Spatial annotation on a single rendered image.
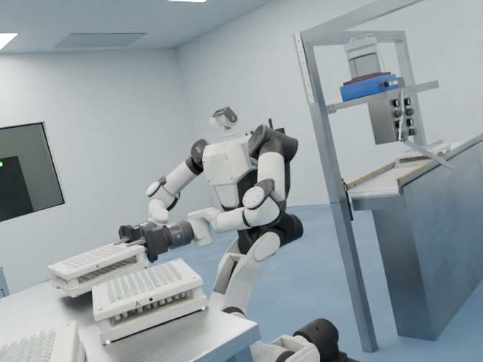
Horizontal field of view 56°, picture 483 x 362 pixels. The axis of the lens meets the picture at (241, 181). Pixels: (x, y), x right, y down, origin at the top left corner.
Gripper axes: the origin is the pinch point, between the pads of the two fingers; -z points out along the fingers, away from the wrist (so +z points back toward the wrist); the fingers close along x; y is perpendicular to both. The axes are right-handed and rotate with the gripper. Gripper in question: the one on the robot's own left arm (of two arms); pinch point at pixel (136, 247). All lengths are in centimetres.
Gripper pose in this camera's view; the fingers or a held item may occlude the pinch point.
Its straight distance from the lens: 153.0
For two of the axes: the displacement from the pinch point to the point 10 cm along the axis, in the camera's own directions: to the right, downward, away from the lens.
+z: 8.6, -2.4, 4.6
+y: -4.7, 0.2, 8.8
